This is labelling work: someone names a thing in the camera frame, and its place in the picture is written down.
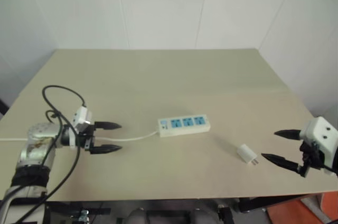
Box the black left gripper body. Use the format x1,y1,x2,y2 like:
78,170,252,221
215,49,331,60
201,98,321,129
76,125,97,154

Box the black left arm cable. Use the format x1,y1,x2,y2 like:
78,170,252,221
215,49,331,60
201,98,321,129
14,85,88,224

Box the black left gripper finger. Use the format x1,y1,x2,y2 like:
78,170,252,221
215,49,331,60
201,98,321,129
94,121,123,130
89,144,123,155

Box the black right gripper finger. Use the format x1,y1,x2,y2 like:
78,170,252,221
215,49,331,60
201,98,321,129
261,153,302,174
274,129,302,142

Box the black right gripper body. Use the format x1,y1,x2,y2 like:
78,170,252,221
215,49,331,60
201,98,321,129
298,141,324,179

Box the black table frame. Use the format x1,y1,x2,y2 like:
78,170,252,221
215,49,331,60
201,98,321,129
44,194,320,224

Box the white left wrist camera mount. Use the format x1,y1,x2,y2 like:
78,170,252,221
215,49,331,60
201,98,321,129
63,106,93,148

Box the orange box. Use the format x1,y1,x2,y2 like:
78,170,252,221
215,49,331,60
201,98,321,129
266,191,338,224

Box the white plug adapter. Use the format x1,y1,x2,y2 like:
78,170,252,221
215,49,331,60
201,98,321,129
236,143,260,167

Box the white power strip blue sockets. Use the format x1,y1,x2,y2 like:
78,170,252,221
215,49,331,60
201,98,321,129
157,114,211,138

